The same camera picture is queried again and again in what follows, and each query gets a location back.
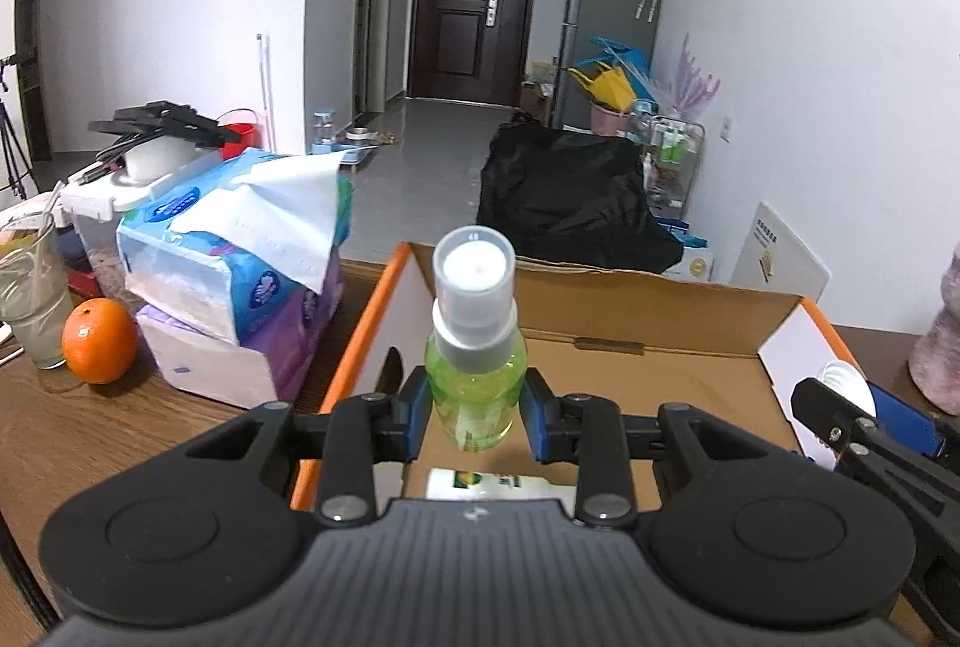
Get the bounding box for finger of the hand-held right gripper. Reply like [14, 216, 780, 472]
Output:
[790, 377, 960, 528]
[868, 383, 960, 468]

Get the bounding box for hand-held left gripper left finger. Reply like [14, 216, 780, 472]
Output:
[161, 366, 437, 526]

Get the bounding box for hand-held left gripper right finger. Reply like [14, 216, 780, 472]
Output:
[520, 366, 797, 528]

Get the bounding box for green spray bottle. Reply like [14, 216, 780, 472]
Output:
[423, 226, 529, 454]

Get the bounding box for white spray bottle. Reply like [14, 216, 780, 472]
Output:
[425, 468, 579, 505]

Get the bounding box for red cardboard box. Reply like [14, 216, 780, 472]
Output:
[288, 239, 901, 514]

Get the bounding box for purple ceramic vase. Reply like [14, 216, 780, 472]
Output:
[908, 248, 960, 417]

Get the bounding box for white board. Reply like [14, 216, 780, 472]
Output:
[728, 200, 833, 327]

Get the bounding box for purple tissue pack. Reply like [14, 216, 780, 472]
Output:
[135, 257, 347, 412]

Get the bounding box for black bag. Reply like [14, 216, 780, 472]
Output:
[475, 121, 685, 277]

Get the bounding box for blue tissue pack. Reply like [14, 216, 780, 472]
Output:
[115, 148, 355, 349]

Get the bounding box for metal trolley with bottles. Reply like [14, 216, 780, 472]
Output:
[628, 98, 707, 222]

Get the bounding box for clear water bottle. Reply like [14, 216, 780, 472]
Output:
[310, 107, 339, 155]

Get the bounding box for pink bucket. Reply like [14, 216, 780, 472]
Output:
[588, 98, 632, 137]

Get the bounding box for brown cardboard carton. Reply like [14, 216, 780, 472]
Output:
[520, 59, 557, 124]

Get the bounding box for orange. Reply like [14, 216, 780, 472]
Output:
[61, 297, 140, 386]

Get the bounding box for red bucket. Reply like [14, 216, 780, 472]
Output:
[217, 107, 260, 162]

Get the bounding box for blue and yellow plastic items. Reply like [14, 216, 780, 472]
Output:
[567, 35, 654, 112]

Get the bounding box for purple plastic hangers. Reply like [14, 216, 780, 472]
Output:
[659, 32, 722, 124]

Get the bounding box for white bowl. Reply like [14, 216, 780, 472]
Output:
[123, 136, 197, 182]

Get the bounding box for clear container with white lid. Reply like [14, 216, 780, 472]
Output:
[59, 155, 220, 312]

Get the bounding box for black plastic parts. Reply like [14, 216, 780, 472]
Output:
[88, 100, 245, 184]

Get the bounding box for clear glass with straw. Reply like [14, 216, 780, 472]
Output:
[0, 191, 77, 372]

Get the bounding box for grey refrigerator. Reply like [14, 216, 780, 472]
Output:
[554, 0, 674, 132]

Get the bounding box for dark brown door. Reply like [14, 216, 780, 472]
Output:
[408, 0, 543, 109]

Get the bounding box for black tripod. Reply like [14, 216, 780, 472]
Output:
[0, 50, 40, 199]

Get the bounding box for white mop handle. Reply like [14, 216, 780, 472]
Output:
[256, 32, 273, 154]

